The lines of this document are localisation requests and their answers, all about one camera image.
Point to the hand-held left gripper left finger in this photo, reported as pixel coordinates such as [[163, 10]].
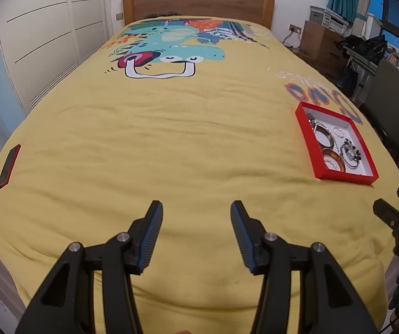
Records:
[[150, 236]]

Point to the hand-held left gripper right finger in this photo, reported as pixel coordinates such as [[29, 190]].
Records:
[[241, 236]]

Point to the amber bangle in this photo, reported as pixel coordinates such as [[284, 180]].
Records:
[[342, 165]]

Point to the dark tortoiseshell bangle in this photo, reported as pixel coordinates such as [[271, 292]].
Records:
[[325, 141]]

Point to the red jewelry box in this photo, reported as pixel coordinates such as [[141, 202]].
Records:
[[305, 135]]

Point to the yellow printed blanket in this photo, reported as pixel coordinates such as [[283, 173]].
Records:
[[168, 146]]

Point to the grey office chair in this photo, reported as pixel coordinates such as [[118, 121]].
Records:
[[390, 94]]

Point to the phone in red case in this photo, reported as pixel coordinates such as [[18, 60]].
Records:
[[8, 163]]

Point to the brown wooden nightstand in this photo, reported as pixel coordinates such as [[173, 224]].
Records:
[[317, 38]]

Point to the white printer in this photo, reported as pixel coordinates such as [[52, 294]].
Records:
[[319, 15]]

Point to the white wardrobe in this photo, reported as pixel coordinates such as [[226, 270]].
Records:
[[46, 24]]

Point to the wooden headboard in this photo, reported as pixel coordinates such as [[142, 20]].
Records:
[[199, 1]]

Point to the wall outlet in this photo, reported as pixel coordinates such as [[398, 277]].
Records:
[[295, 29]]

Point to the wall light switch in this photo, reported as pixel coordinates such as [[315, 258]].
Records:
[[120, 16]]

